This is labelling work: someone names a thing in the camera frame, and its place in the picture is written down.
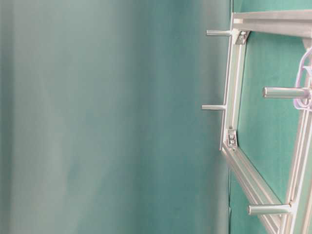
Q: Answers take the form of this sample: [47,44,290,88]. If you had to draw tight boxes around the far middle metal shaft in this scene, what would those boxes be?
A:
[201,105,226,111]

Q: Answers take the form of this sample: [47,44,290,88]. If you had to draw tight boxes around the far upper metal shaft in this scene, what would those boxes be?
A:
[206,30,232,37]

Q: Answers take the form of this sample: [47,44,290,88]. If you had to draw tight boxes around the metal shaft with clear plate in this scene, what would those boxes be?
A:
[262,87,312,99]

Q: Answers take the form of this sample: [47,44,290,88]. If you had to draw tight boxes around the near lower metal shaft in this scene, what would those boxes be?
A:
[247,204,293,215]

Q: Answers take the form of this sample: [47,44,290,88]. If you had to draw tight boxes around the green table cloth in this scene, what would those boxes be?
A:
[228,0,312,234]

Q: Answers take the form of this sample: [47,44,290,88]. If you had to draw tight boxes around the clear plastic plate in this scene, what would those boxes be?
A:
[293,46,312,109]

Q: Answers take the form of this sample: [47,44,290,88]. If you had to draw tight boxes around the aluminium extrusion square frame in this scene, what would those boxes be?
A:
[220,10,312,234]

